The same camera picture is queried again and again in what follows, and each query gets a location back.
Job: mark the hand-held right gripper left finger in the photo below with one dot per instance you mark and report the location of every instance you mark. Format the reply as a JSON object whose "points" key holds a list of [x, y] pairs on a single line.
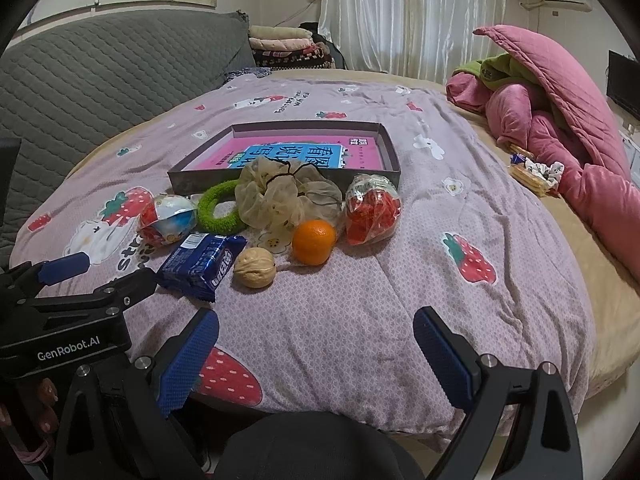
{"points": [[187, 360]]}

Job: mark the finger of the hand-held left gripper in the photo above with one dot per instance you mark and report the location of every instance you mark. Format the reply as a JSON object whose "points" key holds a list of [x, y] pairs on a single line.
{"points": [[130, 285], [65, 266]]}

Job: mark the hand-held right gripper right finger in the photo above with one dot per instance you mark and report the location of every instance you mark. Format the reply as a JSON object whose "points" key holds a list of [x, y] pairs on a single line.
{"points": [[442, 355]]}

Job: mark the red blue snack packet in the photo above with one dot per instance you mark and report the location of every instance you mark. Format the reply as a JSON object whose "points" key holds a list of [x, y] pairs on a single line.
{"points": [[167, 220]]}

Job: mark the walnut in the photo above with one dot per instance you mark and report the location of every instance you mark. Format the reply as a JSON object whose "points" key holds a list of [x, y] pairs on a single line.
{"points": [[255, 268]]}

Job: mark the red candy bag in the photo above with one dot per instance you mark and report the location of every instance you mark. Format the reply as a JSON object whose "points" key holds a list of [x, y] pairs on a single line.
{"points": [[372, 210]]}

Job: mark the orange mandarin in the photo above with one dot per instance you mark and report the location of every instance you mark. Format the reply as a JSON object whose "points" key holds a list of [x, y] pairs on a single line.
{"points": [[313, 241]]}

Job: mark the beige mesh scrunchie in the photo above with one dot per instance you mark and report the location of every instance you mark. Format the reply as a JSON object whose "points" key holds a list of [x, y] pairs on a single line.
{"points": [[280, 195]]}

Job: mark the shallow grey cardboard box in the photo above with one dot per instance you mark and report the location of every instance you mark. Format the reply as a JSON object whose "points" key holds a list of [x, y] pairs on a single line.
{"points": [[280, 180]]}

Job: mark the person's left hand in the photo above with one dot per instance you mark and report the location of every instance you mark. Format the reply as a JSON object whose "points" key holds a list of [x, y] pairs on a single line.
{"points": [[47, 400]]}

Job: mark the grey quilted headboard cover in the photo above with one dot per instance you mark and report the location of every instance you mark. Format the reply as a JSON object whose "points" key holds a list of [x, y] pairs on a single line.
{"points": [[100, 90]]}

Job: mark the small blue wrapper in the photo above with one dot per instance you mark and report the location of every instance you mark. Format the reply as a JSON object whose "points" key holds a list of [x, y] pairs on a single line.
{"points": [[517, 159]]}

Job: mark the blue patterned cloth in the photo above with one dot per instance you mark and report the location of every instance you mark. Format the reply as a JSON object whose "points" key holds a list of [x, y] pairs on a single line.
{"points": [[245, 72]]}

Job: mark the pink quilt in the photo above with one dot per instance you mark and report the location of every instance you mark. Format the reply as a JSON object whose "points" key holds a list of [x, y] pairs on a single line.
{"points": [[560, 110]]}

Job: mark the white cabinet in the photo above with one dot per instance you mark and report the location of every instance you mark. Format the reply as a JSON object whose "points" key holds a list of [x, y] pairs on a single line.
{"points": [[631, 145]]}

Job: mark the stack of folded blankets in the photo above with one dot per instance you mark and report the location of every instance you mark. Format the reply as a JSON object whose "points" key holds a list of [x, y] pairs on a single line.
{"points": [[285, 47]]}

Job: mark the green blanket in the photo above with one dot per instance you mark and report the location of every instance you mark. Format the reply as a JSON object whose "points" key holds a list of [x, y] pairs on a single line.
{"points": [[500, 72]]}

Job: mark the dark cloth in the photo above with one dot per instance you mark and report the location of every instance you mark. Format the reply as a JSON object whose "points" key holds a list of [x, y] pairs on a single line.
{"points": [[315, 35]]}

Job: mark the black television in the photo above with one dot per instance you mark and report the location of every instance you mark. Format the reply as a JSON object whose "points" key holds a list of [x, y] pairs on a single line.
{"points": [[625, 85]]}

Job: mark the white sheer curtain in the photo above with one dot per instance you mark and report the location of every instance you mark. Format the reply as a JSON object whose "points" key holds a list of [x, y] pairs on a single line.
{"points": [[415, 15]]}

